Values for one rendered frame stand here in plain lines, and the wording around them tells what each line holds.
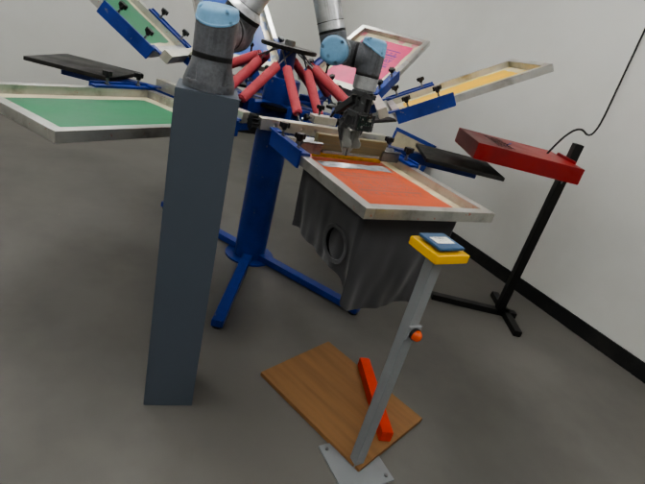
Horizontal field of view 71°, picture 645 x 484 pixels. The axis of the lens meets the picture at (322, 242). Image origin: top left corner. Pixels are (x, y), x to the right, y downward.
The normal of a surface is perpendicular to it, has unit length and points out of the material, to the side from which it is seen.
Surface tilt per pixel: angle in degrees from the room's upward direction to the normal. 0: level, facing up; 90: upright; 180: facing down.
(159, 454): 0
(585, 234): 90
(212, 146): 90
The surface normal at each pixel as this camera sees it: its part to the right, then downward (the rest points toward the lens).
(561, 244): -0.86, 0.00
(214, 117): 0.21, 0.46
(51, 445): 0.23, -0.88
